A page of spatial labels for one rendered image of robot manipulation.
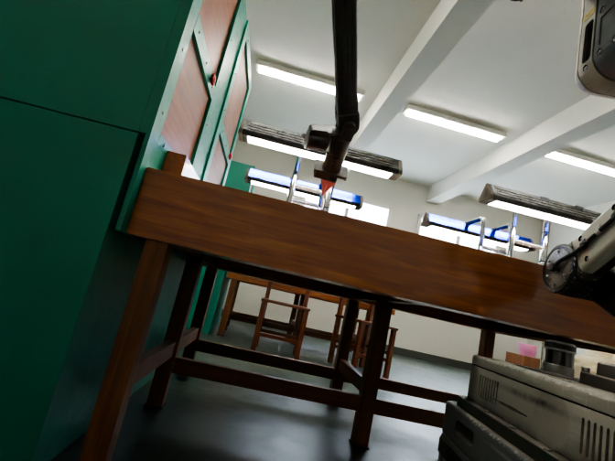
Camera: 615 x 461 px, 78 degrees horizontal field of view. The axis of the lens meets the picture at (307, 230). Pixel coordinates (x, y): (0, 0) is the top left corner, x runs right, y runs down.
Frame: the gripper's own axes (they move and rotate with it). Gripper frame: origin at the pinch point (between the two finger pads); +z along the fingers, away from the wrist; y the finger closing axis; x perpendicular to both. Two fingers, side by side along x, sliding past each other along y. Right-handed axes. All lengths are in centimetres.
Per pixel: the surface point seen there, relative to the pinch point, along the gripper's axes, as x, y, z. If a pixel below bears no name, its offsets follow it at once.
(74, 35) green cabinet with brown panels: -3, 76, -26
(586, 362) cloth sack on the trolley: -100, -268, 163
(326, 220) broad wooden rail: 18.4, -1.2, -3.1
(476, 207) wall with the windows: -499, -333, 271
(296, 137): -27.8, 12.6, -2.1
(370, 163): -24.6, -15.8, -1.5
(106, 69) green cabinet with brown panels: 3, 65, -22
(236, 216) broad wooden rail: 22.2, 22.7, 0.0
